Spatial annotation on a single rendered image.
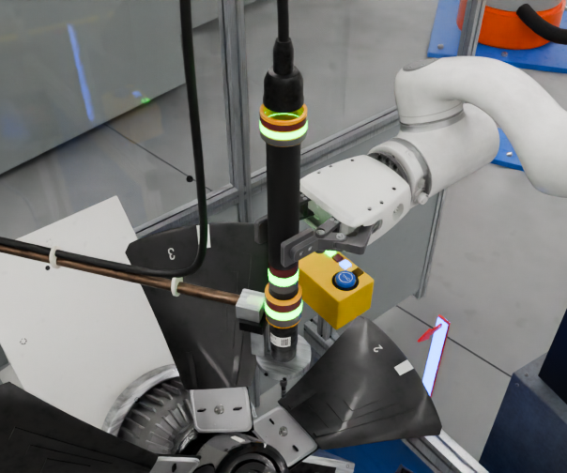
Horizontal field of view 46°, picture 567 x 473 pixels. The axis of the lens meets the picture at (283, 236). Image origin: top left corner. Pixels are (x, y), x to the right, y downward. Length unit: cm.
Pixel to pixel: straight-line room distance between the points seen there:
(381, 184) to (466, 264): 229
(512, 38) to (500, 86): 388
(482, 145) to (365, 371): 43
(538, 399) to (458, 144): 76
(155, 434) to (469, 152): 60
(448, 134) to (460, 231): 238
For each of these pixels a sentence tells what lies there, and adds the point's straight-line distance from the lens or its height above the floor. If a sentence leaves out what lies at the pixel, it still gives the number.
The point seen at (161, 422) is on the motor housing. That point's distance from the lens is 105.
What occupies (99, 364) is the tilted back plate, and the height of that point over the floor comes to 118.
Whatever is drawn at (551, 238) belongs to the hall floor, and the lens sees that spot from 327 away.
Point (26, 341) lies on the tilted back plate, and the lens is 111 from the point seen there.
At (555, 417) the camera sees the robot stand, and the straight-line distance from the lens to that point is 146.
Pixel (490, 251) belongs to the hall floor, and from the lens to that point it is 311.
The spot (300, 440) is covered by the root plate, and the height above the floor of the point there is 119.
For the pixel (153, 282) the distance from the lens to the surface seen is 84.
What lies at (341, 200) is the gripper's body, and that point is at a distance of 73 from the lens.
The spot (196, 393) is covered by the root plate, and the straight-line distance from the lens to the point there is 98.
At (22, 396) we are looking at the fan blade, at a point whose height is 142.
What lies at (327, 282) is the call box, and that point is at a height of 107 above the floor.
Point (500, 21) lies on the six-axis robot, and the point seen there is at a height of 22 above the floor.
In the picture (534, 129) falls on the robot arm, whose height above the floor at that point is 168.
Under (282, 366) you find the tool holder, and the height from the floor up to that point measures 138.
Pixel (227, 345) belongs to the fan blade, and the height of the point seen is 133.
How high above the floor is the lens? 206
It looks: 43 degrees down
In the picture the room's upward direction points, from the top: straight up
